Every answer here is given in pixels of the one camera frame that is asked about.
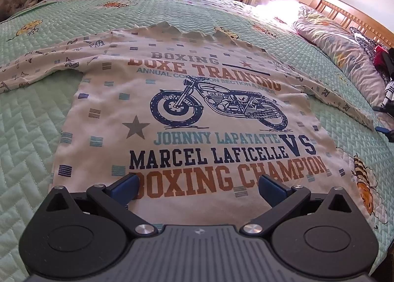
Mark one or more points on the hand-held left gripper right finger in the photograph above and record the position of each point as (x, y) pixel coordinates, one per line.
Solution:
(271, 190)

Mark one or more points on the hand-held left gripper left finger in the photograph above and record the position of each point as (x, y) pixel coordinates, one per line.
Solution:
(121, 189)

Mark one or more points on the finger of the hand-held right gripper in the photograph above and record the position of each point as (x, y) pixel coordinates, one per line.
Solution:
(384, 110)
(383, 130)

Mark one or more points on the white printed long-sleeve shirt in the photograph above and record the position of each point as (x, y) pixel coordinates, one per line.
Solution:
(190, 91)

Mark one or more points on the white dark-striped cloth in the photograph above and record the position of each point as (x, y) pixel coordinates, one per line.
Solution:
(387, 94)

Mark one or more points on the red garment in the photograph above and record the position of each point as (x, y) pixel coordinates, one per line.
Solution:
(381, 57)

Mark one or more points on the black white patterned cloth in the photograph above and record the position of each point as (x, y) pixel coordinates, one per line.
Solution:
(366, 42)

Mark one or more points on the floral duvet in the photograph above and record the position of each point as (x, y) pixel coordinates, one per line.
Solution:
(338, 48)

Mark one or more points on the wooden headboard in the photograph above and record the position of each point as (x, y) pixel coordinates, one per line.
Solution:
(351, 13)

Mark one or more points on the green quilted bee bedspread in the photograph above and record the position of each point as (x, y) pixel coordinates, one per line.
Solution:
(30, 134)

